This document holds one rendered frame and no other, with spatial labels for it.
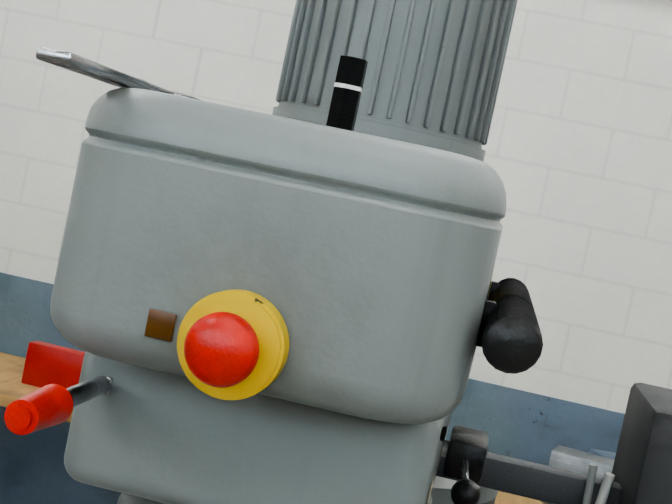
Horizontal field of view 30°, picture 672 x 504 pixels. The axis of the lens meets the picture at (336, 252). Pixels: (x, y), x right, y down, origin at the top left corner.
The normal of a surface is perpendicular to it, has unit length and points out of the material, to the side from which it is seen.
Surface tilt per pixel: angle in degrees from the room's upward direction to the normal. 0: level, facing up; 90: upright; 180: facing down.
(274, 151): 81
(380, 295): 90
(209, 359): 94
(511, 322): 90
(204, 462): 90
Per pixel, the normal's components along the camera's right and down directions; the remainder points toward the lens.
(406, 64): 0.11, 0.07
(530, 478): -0.14, 0.03
